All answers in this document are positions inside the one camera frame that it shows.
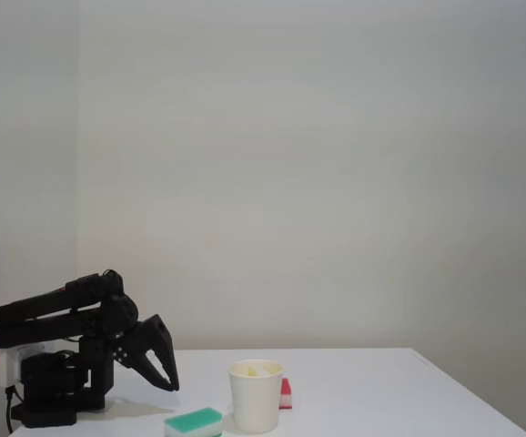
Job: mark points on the white power strip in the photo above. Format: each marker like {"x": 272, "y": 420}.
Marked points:
{"x": 10, "y": 364}

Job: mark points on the red sponge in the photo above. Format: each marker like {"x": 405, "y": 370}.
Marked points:
{"x": 286, "y": 393}

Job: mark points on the yellow sponge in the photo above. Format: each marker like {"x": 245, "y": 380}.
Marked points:
{"x": 263, "y": 369}

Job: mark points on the green sponge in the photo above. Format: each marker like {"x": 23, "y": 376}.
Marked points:
{"x": 195, "y": 422}

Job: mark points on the white paper cup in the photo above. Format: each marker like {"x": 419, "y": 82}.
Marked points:
{"x": 255, "y": 400}

